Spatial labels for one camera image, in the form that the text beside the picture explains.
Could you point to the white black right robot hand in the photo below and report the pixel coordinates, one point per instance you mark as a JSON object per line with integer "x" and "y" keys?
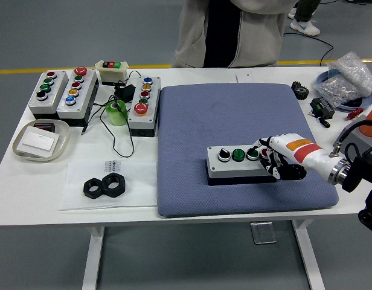
{"x": 306, "y": 154}

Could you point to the grey four-button control box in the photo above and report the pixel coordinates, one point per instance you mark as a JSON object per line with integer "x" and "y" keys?
{"x": 234, "y": 169}

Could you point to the short five-button box, red mushroom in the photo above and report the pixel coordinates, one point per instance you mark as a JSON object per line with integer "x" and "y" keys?
{"x": 152, "y": 99}

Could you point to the long five-button box, red mushroom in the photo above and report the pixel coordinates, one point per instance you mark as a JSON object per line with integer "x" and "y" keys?
{"x": 83, "y": 96}

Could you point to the grey box with black button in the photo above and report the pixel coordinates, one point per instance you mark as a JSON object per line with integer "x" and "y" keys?
{"x": 57, "y": 87}

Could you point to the black module green terminal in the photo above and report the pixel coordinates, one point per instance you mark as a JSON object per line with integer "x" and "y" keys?
{"x": 323, "y": 108}

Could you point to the grey block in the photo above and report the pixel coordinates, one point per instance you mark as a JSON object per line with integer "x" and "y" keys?
{"x": 359, "y": 139}

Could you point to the small red clip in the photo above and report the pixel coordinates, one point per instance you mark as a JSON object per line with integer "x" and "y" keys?
{"x": 355, "y": 113}

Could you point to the black gear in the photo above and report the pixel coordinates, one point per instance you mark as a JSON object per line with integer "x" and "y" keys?
{"x": 299, "y": 90}

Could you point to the orange cylinder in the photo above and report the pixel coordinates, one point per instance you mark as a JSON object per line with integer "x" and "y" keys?
{"x": 371, "y": 131}

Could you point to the blue round plate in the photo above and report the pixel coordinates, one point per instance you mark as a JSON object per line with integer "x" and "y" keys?
{"x": 370, "y": 101}

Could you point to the clear bag of washers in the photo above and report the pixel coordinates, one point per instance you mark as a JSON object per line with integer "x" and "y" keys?
{"x": 352, "y": 72}

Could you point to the white table leg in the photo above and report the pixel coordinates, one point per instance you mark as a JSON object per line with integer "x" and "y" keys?
{"x": 92, "y": 259}
{"x": 308, "y": 259}

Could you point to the blue-grey padded mat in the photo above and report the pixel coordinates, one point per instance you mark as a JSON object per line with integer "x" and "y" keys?
{"x": 204, "y": 121}

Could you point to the person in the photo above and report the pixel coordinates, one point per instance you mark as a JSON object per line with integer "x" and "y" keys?
{"x": 264, "y": 36}
{"x": 305, "y": 27}

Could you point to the white printed plastic sheet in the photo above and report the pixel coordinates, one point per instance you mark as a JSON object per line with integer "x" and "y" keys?
{"x": 137, "y": 187}

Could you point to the large black hex nut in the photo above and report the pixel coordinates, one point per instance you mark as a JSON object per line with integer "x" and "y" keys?
{"x": 118, "y": 190}

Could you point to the black power adapter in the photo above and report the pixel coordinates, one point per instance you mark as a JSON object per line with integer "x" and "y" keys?
{"x": 124, "y": 92}

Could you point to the green tape roll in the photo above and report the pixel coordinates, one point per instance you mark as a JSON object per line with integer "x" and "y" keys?
{"x": 116, "y": 116}

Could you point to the small black hex nut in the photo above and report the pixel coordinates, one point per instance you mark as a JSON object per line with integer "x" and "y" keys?
{"x": 89, "y": 194}

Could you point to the white oval tray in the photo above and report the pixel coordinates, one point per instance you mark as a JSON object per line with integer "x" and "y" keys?
{"x": 62, "y": 133}

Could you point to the dark red small block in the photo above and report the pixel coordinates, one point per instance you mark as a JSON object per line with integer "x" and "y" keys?
{"x": 44, "y": 125}

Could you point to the white rectangular plate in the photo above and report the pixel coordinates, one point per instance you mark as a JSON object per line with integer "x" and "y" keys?
{"x": 38, "y": 142}

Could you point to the clear bracket under table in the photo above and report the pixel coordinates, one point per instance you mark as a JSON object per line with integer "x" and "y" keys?
{"x": 264, "y": 232}

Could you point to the cream switch box red green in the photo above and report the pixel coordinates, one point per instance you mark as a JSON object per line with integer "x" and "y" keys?
{"x": 110, "y": 72}

